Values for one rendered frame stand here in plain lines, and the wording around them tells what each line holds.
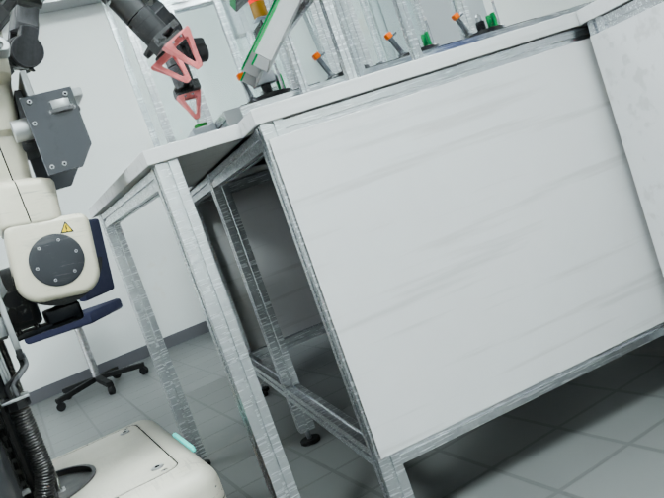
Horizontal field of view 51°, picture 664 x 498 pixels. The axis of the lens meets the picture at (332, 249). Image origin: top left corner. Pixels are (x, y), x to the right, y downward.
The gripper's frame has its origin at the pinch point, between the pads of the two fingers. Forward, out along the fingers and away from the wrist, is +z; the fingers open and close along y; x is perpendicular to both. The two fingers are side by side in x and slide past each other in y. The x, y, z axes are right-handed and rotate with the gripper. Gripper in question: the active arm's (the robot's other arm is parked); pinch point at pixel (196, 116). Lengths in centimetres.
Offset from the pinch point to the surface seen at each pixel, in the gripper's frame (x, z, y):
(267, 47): -12, -2, -49
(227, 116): -4.5, 5.1, -18.4
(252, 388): 20, 62, -65
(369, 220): -10, 39, -77
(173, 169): 19, 17, -64
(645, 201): -69, 56, -80
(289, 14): -19, -8, -50
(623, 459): -39, 99, -87
